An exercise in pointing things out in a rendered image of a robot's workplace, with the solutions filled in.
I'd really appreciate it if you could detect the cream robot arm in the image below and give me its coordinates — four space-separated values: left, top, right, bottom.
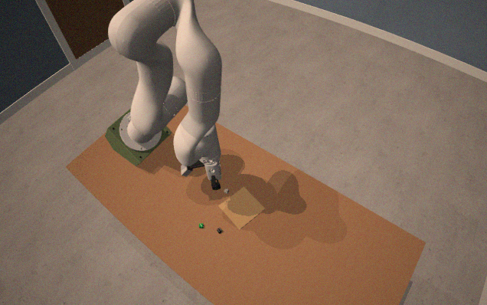
108 0 222 176

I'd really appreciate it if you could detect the tan flat mat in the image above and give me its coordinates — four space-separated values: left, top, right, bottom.
219 187 265 230

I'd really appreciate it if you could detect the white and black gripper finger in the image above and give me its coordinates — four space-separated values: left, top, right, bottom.
211 175 221 190

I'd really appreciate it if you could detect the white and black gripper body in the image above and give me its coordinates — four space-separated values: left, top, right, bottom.
204 159 221 181

